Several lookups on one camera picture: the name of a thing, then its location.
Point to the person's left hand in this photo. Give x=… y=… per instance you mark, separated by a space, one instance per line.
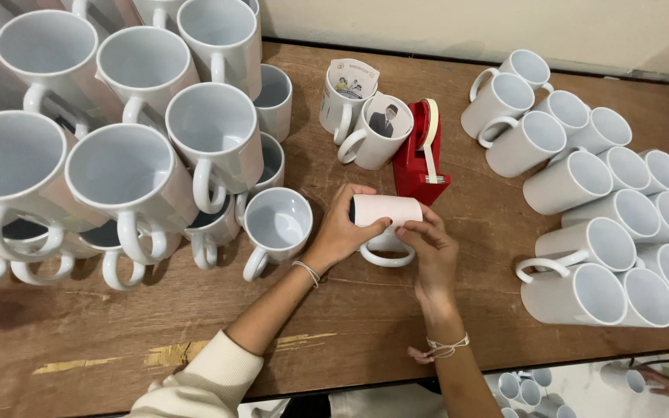
x=334 y=232

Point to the person's right hand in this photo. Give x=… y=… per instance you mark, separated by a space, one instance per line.
x=436 y=261

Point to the pale paper wrap sheet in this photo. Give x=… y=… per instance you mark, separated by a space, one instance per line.
x=387 y=209

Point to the red tape dispenser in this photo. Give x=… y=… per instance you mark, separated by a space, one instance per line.
x=416 y=174

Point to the white mug holding portrait print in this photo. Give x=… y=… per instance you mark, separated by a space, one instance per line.
x=372 y=151

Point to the white mug holding group print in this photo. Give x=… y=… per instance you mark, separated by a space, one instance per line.
x=334 y=110

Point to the curled portrait photo print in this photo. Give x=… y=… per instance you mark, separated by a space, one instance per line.
x=389 y=116

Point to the cream adhesive tape roll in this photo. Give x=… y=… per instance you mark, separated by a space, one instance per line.
x=431 y=119

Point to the curled group photo print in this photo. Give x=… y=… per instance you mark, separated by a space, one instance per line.
x=355 y=78

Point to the cluster of mugs under table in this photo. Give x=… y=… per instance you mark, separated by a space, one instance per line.
x=523 y=395

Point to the pile of plain white mugs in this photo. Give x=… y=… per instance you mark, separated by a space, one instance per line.
x=590 y=191

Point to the cream sweater sleeve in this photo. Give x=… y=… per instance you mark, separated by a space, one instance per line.
x=207 y=383

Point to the stack of paper-wrapped white mugs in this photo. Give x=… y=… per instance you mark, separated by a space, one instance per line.
x=119 y=157

